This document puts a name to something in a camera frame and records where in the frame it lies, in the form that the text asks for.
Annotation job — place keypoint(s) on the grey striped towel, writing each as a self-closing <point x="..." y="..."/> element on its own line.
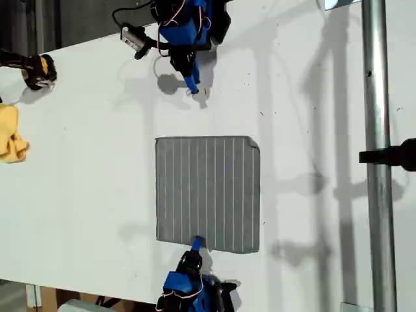
<point x="208" y="195"/>

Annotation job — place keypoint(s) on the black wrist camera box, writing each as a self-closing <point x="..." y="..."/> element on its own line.
<point x="130" y="36"/>
<point x="226" y="292"/>

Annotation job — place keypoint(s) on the black clamp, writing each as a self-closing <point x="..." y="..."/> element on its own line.
<point x="390" y="155"/>

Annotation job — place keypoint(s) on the steel post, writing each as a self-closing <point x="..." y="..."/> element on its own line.
<point x="377" y="97"/>

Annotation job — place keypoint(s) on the black camera stalk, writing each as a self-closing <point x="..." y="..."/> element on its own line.
<point x="146" y="48"/>

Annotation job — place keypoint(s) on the yellow cloth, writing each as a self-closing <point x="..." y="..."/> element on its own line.
<point x="9" y="136"/>

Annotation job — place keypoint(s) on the brown cardboard box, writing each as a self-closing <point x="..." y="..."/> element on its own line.
<point x="48" y="299"/>

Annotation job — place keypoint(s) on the white table leg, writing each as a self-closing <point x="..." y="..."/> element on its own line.
<point x="32" y="295"/>

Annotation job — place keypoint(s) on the white plastic container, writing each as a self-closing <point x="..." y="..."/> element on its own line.
<point x="76" y="306"/>

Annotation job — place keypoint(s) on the black yellow power drill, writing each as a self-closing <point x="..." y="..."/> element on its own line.
<point x="39" y="70"/>

